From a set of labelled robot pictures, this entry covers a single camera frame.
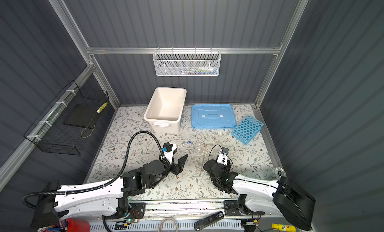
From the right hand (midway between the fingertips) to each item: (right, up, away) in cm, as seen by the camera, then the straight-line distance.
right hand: (221, 156), depth 85 cm
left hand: (-21, +5, -15) cm, 27 cm away
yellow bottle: (+25, -28, -18) cm, 42 cm away
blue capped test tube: (-19, +6, +14) cm, 24 cm away
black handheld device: (-9, -28, -13) cm, 32 cm away
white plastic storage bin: (-39, +29, +30) cm, 57 cm away
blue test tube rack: (+20, +14, +14) cm, 28 cm away
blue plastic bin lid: (-1, +24, +28) cm, 37 cm away
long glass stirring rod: (-12, -9, +2) cm, 15 cm away
